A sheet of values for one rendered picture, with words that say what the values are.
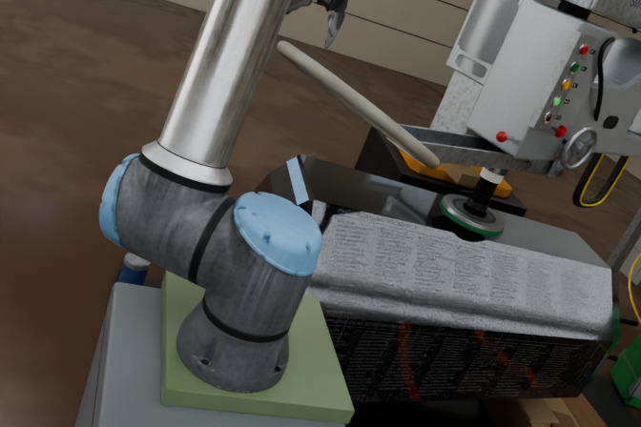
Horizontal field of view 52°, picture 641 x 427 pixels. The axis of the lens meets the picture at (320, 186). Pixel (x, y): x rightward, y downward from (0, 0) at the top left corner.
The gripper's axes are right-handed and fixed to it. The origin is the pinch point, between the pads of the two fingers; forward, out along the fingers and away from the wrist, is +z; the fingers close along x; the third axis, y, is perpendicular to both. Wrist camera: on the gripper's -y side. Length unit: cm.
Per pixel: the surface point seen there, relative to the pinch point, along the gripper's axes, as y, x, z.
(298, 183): -39, 13, 35
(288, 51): 19.1, 7.0, 6.5
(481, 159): -37, 53, -4
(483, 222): -55, 65, 10
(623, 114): -71, 79, -45
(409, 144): 16.9, 40.7, 6.5
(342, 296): -26, 47, 51
